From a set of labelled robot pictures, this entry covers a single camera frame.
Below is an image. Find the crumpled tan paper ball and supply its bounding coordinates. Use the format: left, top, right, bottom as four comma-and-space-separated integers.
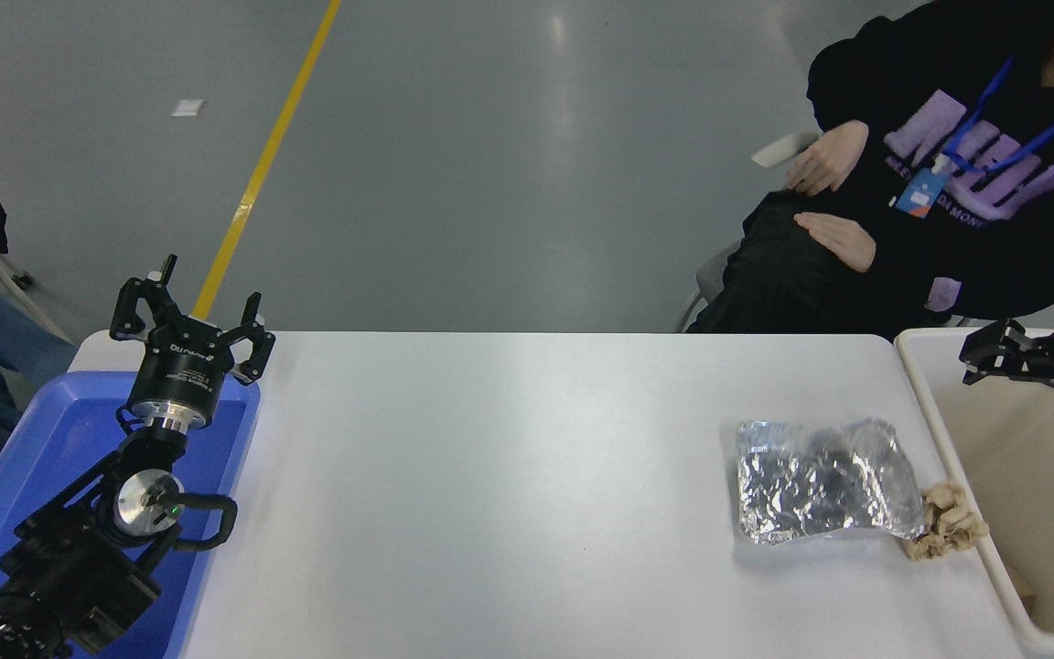
904, 482, 991, 561

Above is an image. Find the person's right hand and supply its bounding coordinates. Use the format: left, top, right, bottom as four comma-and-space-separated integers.
785, 121, 869, 196

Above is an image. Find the person's left hand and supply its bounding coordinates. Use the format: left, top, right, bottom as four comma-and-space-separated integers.
794, 212, 877, 273

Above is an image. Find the crumpled silver foil tray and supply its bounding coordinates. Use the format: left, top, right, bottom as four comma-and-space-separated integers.
736, 418, 927, 546

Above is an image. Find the large pale plastic bin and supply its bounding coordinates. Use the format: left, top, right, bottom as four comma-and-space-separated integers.
895, 328, 1054, 658

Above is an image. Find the blue plastic tray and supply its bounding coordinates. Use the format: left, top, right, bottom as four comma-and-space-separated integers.
0, 371, 261, 659

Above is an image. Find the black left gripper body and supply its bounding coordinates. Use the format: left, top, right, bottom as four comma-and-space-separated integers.
129, 319, 237, 416

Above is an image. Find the blue lanyard with badge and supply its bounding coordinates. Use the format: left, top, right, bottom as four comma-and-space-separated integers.
895, 57, 1054, 219

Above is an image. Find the white and grey chair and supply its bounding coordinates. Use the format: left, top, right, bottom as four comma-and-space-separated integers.
673, 131, 976, 334

